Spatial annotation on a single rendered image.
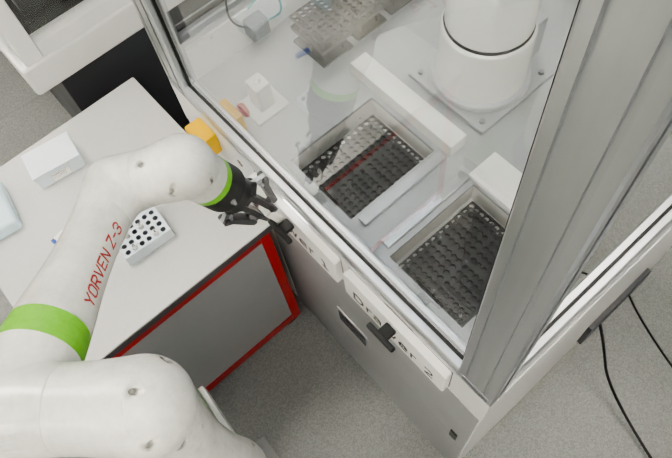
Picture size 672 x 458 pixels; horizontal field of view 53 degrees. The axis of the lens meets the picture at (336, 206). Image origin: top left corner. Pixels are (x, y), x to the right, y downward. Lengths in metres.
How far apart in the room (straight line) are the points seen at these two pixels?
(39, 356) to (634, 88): 0.72
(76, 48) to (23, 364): 1.19
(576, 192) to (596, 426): 1.77
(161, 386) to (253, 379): 1.50
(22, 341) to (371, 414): 1.48
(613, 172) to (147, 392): 0.54
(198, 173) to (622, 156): 0.73
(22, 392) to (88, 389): 0.08
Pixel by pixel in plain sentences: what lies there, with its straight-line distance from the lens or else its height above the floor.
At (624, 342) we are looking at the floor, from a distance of 2.41.
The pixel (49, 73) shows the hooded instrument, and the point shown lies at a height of 0.85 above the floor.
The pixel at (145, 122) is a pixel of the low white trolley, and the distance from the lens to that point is 1.87.
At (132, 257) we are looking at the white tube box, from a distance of 1.65.
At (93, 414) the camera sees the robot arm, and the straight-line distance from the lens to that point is 0.83.
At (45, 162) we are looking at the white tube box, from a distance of 1.85.
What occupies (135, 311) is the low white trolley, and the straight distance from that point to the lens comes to 1.63.
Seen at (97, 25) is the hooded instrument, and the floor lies 0.90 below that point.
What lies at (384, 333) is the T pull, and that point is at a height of 0.91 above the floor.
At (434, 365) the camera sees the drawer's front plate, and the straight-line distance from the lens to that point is 1.31.
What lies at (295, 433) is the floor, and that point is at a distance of 2.25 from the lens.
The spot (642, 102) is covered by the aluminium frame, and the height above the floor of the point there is 1.83.
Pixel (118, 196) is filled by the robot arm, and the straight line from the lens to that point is 1.13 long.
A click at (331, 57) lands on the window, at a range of 0.83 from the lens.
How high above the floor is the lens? 2.20
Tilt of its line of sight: 62 degrees down
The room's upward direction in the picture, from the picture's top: 10 degrees counter-clockwise
